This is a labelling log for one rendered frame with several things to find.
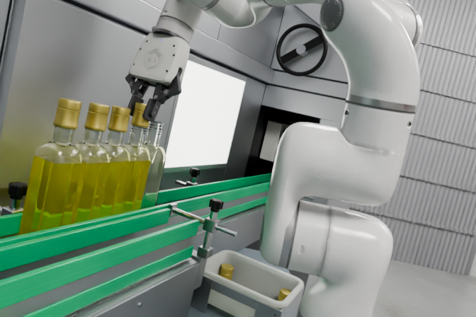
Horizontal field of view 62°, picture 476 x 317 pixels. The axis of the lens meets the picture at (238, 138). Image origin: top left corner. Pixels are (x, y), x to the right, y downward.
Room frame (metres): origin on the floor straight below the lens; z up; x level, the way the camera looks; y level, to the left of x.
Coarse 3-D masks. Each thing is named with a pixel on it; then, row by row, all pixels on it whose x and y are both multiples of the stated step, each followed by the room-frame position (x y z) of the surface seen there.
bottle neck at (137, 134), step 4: (132, 128) 0.77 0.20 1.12; (136, 128) 0.77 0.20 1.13; (140, 128) 0.77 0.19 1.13; (144, 128) 0.77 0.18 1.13; (132, 132) 0.77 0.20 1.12; (136, 132) 0.77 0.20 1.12; (140, 132) 0.77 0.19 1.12; (144, 132) 0.78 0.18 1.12; (132, 136) 0.77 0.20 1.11; (136, 136) 0.77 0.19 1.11; (140, 136) 0.77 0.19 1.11; (132, 140) 0.77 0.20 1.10; (136, 140) 0.77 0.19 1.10; (140, 140) 0.77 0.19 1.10; (136, 144) 0.77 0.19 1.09; (140, 144) 0.77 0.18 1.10
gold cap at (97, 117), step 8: (96, 104) 0.66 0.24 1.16; (88, 112) 0.66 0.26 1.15; (96, 112) 0.66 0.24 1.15; (104, 112) 0.66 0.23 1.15; (88, 120) 0.66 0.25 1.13; (96, 120) 0.66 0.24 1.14; (104, 120) 0.67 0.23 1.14; (88, 128) 0.66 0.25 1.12; (96, 128) 0.66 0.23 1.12; (104, 128) 0.67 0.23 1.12
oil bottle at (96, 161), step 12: (84, 144) 0.66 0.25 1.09; (84, 156) 0.64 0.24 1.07; (96, 156) 0.65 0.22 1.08; (108, 156) 0.68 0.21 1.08; (84, 168) 0.64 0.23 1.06; (96, 168) 0.66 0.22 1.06; (108, 168) 0.68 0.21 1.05; (84, 180) 0.64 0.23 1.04; (96, 180) 0.66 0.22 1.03; (84, 192) 0.64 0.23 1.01; (96, 192) 0.67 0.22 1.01; (84, 204) 0.65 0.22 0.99; (96, 204) 0.67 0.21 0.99; (72, 216) 0.64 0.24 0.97; (84, 216) 0.65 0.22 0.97; (96, 216) 0.68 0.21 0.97
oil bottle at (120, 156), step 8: (104, 144) 0.71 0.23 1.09; (112, 144) 0.71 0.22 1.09; (112, 152) 0.70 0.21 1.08; (120, 152) 0.71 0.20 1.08; (128, 152) 0.73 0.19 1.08; (112, 160) 0.69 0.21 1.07; (120, 160) 0.71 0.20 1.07; (128, 160) 0.73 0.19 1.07; (112, 168) 0.70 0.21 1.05; (120, 168) 0.72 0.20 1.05; (128, 168) 0.74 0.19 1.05; (112, 176) 0.70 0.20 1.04; (120, 176) 0.72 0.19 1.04; (112, 184) 0.70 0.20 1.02; (120, 184) 0.72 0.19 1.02; (104, 192) 0.69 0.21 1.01; (112, 192) 0.71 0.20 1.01; (120, 192) 0.73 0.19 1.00; (104, 200) 0.69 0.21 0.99; (112, 200) 0.71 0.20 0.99; (120, 200) 0.73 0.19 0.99; (104, 208) 0.70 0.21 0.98; (112, 208) 0.72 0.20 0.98; (120, 208) 0.74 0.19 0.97; (104, 216) 0.70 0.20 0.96
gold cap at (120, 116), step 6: (114, 108) 0.71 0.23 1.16; (120, 108) 0.71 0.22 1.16; (126, 108) 0.72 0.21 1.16; (114, 114) 0.71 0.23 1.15; (120, 114) 0.71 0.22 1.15; (126, 114) 0.72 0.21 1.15; (114, 120) 0.71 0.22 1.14; (120, 120) 0.71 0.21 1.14; (126, 120) 0.72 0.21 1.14; (108, 126) 0.72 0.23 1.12; (114, 126) 0.71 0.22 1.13; (120, 126) 0.71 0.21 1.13; (126, 126) 0.72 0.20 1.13
